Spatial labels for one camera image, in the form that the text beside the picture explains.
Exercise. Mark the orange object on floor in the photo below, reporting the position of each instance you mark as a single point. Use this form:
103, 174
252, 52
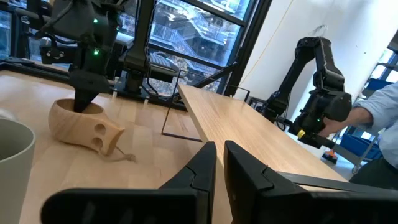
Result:
330, 156

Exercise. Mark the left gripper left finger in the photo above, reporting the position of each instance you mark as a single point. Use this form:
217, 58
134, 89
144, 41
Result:
140, 205

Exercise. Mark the cart with blue bins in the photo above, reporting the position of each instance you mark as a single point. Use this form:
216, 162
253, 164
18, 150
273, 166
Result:
360, 146

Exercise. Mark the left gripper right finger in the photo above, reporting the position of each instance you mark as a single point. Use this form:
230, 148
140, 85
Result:
267, 202

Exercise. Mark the black window frame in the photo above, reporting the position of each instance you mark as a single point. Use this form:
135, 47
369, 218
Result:
248, 46

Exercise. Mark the person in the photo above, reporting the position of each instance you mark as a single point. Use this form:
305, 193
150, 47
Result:
385, 109

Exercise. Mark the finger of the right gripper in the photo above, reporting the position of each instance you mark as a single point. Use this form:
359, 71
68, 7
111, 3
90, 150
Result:
82, 101

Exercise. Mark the tall grey-green cup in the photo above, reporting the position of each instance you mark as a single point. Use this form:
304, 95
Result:
14, 168

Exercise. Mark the person's hand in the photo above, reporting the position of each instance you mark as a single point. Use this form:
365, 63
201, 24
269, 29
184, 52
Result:
329, 126

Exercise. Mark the black background robot arm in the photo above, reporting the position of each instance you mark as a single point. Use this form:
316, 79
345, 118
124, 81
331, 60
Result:
326, 102

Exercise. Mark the black rig frame post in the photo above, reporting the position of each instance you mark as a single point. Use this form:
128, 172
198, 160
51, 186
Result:
138, 46

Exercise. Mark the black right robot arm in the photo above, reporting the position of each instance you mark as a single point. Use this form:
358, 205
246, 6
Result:
74, 15

